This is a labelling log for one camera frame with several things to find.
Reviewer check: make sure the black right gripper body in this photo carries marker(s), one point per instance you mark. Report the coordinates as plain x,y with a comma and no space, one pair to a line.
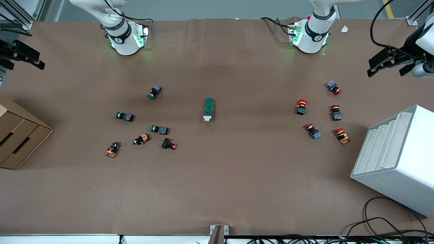
6,51

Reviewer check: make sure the green load switch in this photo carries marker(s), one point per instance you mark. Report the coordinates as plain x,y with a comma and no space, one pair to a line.
208,108

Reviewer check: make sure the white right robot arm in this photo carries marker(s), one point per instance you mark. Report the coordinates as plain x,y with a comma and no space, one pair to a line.
125,44

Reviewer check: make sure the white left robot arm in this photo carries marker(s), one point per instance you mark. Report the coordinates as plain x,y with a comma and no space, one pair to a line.
310,40

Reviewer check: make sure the small white paper scrap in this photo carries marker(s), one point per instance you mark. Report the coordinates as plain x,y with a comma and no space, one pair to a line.
344,29

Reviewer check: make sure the red mushroom button blue block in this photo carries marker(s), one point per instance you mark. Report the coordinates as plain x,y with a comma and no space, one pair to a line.
336,116
315,134
332,85

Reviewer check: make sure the cardboard drawer box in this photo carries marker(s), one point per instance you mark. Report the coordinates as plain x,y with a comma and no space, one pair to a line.
20,135

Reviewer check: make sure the red button orange contact block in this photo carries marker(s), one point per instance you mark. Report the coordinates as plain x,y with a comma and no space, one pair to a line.
343,137

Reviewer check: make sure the white slotted rack box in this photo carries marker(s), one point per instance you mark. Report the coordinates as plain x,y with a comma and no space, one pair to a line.
400,176

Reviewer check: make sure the black button orange contact block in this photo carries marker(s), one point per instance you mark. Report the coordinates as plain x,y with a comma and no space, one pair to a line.
112,150
142,139

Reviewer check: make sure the brown table cover sheet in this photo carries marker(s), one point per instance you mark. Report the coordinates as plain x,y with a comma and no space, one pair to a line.
237,169

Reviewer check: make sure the aluminium frame profile with foot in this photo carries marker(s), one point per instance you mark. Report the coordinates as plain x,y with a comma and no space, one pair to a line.
412,21

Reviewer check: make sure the green push button switch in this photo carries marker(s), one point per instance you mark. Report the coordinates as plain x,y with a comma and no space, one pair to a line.
155,90
162,130
127,117

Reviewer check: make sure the black switch with red end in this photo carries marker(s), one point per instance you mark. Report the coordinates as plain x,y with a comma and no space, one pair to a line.
166,143

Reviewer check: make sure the metal table edge bracket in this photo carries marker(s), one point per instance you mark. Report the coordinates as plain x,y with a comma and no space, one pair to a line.
218,234

